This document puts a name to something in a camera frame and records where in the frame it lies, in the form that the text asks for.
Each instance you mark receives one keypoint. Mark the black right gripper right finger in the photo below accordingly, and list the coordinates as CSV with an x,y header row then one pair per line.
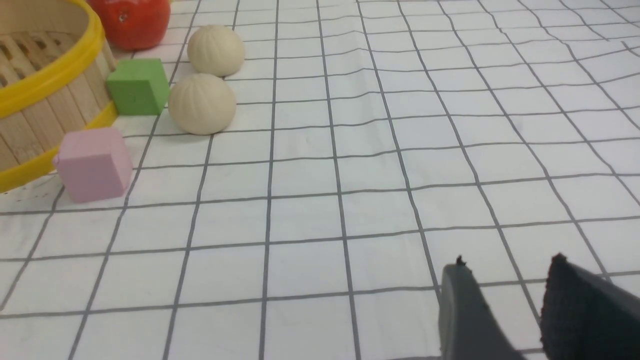
x,y
585,317

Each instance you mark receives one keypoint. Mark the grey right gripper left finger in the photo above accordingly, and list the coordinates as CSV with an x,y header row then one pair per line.
x,y
467,327

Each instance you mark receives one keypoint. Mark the white bun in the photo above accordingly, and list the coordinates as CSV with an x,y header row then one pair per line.
x,y
202,104
216,50

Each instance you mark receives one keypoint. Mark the bamboo steamer tray yellow rim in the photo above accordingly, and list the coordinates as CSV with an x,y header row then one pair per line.
x,y
55,61

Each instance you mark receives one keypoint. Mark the white grid tablecloth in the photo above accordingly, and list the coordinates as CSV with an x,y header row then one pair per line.
x,y
374,142

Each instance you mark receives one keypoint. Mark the pink cube block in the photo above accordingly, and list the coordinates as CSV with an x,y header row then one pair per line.
x,y
94,164

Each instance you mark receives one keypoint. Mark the green cube block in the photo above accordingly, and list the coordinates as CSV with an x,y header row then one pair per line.
x,y
139,87

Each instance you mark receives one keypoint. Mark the red tomato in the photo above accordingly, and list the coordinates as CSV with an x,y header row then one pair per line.
x,y
133,25

